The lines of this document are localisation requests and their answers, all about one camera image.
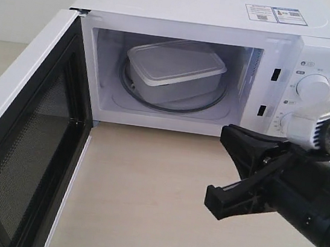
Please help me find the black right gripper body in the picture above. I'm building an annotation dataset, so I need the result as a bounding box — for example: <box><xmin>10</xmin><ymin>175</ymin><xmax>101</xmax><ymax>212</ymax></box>
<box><xmin>242</xmin><ymin>140</ymin><xmax>330</xmax><ymax>240</ymax></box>

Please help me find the clear plastic food container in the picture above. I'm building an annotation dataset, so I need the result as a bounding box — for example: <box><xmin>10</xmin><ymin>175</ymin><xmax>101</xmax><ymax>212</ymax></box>
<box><xmin>127</xmin><ymin>40</ymin><xmax>227</xmax><ymax>104</ymax></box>

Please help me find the white microwave door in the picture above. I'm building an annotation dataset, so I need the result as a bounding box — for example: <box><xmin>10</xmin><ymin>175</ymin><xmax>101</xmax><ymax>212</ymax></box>
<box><xmin>0</xmin><ymin>9</ymin><xmax>93</xmax><ymax>247</ymax></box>

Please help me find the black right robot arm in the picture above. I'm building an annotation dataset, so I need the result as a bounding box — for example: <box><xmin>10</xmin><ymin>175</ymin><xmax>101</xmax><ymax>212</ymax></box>
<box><xmin>204</xmin><ymin>124</ymin><xmax>330</xmax><ymax>247</ymax></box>

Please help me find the white microwave oven body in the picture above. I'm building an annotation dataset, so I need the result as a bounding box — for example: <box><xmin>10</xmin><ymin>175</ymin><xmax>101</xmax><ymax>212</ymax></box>
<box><xmin>71</xmin><ymin>0</ymin><xmax>330</xmax><ymax>137</ymax></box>

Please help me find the lower white timer knob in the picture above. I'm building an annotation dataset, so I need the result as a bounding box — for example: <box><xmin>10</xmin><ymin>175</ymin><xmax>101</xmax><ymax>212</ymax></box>
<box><xmin>279</xmin><ymin>112</ymin><xmax>293</xmax><ymax>137</ymax></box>

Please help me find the glass turntable plate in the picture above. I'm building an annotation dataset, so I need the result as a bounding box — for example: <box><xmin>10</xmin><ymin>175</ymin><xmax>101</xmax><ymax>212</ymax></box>
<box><xmin>113</xmin><ymin>60</ymin><xmax>228</xmax><ymax>115</ymax></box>

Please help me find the upper white control knob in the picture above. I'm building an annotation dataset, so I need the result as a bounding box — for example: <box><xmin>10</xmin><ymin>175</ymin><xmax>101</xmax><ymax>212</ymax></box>
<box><xmin>296</xmin><ymin>74</ymin><xmax>330</xmax><ymax>99</ymax></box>

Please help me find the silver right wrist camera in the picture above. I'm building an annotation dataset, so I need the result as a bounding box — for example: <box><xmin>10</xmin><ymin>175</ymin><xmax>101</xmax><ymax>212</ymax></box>
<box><xmin>285</xmin><ymin>101</ymin><xmax>330</xmax><ymax>155</ymax></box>

